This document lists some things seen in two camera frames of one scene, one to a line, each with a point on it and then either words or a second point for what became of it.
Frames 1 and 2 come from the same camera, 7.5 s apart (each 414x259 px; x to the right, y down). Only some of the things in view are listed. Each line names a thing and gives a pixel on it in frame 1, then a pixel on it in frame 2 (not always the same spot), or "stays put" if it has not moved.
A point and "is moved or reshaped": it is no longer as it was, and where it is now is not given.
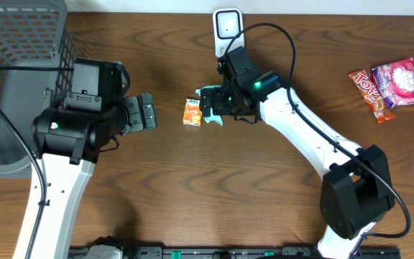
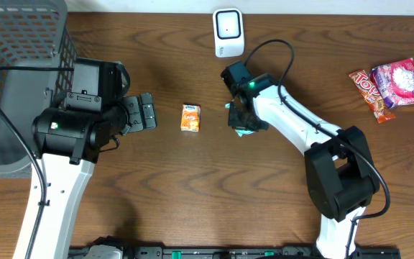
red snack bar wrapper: x=362 y=80 stays put
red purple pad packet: x=399 y=83 stays put
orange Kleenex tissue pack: x=192 y=114 is moved or reshaped
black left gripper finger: x=136 y=124 stays put
